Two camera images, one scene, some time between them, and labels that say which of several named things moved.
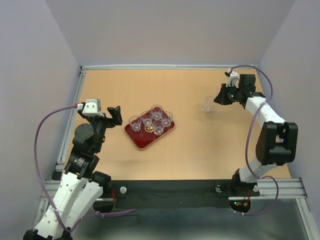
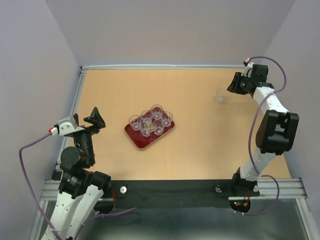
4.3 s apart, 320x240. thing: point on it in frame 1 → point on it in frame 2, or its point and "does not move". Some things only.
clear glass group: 206,107 → 146,128
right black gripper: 220,98 → 233,86
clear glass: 147,117 does not move
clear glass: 158,126 does not move
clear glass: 166,117 does not move
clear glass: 156,110 does not move
